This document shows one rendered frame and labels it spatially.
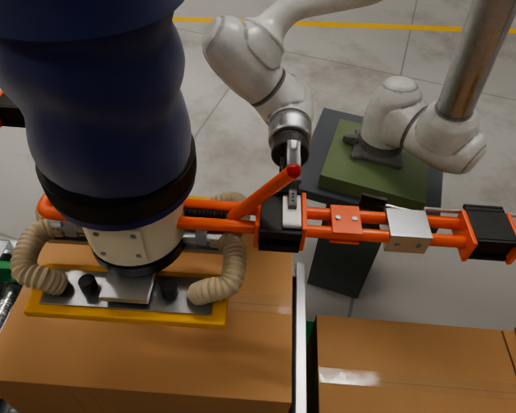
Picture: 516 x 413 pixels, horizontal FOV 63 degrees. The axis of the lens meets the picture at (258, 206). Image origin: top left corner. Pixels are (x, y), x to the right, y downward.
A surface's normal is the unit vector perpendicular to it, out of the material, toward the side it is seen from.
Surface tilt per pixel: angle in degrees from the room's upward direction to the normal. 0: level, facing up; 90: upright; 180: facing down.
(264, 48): 59
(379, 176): 2
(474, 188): 0
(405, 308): 0
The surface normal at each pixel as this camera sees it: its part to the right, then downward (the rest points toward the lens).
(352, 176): 0.06, -0.69
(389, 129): -0.69, 0.51
